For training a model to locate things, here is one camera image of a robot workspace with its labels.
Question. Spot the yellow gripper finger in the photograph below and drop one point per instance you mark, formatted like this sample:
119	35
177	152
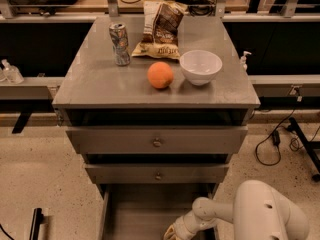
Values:
170	234

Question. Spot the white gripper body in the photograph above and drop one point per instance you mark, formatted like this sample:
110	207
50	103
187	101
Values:
180	226

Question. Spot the grey bottom drawer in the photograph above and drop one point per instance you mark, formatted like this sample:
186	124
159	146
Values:
145	211

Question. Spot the grey drawer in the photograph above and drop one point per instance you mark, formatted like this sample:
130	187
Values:
145	211
157	140
156	173

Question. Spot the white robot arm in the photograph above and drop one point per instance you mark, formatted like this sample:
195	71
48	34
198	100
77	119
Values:
258	212

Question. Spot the grey middle drawer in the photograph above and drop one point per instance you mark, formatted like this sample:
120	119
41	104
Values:
156	173

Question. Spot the grey top drawer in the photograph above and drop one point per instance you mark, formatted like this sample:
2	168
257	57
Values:
157	140

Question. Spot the grey drawer cabinet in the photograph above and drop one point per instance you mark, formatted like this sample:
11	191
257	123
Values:
96	92

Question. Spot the black bar on floor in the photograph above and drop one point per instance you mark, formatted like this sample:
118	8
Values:
37	220

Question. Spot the black stand leg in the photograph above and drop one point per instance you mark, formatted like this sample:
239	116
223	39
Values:
311	147

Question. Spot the orange fruit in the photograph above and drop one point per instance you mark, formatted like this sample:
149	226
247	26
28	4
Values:
160	75

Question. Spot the white bowl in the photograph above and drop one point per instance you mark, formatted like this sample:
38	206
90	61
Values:
200	67

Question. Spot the white pump bottle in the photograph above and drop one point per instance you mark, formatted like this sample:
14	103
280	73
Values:
243	59

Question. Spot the silver drink can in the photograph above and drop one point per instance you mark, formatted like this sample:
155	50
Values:
119	38

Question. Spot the brown chip bag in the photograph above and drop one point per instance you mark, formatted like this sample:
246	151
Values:
160	34

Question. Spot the clear sanitizer bottle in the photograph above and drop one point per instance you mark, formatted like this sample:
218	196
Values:
10	73

